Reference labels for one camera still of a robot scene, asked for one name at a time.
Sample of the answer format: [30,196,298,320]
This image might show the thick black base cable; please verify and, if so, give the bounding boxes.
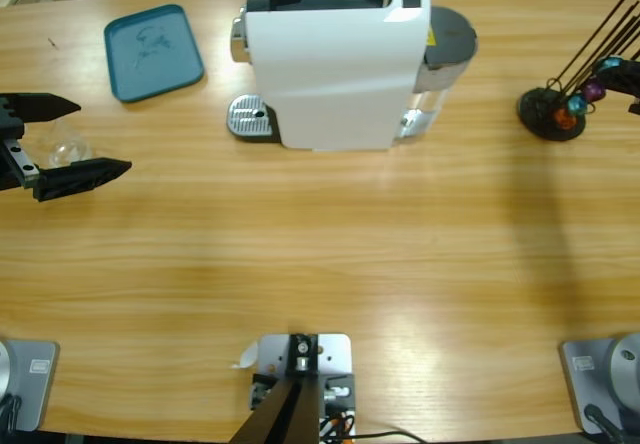
[583,403,626,444]
[0,393,24,433]

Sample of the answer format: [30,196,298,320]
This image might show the teal plastic tray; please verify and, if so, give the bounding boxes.
[103,3,206,104]

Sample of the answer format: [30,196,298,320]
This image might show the dark camera post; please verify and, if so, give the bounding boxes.
[229,333,321,444]

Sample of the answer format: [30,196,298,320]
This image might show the clear glass cup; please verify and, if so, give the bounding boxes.
[37,116,94,168]

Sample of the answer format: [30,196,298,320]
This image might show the white capsule coffee machine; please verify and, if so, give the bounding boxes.
[230,0,432,154]

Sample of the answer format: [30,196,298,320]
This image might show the purple coffee capsule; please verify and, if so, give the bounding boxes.
[583,78,607,103]

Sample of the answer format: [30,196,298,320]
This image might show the white paper tag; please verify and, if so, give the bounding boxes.
[229,341,260,370]

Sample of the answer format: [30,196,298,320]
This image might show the orange cables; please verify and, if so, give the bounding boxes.
[319,411,356,438]

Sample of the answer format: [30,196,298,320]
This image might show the thin black cable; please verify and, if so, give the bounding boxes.
[349,430,426,444]

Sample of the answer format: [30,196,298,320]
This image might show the black capsule holder with rods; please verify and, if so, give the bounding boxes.
[516,0,640,142]

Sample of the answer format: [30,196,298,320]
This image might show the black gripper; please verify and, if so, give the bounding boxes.
[0,92,134,203]
[593,61,640,115]

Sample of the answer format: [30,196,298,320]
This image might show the white mount block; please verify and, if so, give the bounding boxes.
[249,332,357,438]

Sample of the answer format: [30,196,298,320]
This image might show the clear water tank dark lid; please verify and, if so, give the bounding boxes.
[394,6,479,141]

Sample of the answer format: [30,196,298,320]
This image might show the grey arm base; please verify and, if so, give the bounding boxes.
[558,332,640,435]
[0,338,60,433]

